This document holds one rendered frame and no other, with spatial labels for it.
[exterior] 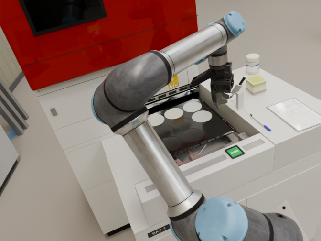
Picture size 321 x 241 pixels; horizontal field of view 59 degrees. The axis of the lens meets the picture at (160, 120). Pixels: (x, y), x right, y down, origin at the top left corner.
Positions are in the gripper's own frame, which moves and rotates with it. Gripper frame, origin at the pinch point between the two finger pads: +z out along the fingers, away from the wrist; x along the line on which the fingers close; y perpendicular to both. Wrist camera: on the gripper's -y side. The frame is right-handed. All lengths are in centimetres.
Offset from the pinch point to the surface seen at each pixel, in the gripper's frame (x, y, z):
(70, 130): -19, -71, 8
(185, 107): 16.2, -21.5, 13.5
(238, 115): 4.9, 8.1, 8.2
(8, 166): 9, -205, 88
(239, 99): 8.6, 8.1, 1.8
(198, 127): 0.4, -9.8, 13.6
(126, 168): -26, -38, 21
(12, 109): 71, -255, 70
